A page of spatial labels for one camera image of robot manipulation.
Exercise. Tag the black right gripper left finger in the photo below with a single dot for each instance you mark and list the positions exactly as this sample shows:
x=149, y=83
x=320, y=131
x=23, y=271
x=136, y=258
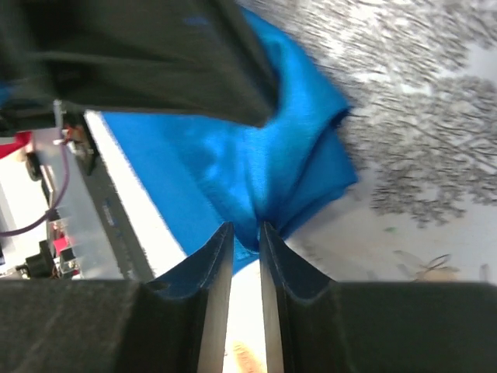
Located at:
x=176, y=323

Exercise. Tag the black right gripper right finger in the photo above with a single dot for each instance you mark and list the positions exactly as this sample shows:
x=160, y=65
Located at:
x=315, y=324

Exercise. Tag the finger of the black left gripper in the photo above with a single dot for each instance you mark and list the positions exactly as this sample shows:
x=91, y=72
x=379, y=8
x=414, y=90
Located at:
x=183, y=57

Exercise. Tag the blue satin napkin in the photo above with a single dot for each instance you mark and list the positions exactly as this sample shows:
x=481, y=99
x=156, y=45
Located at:
x=201, y=172

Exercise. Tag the floral tablecloth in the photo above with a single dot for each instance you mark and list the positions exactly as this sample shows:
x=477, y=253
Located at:
x=422, y=135

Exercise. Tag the aluminium frame rail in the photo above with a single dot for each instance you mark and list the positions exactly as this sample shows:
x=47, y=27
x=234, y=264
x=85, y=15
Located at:
x=43, y=182

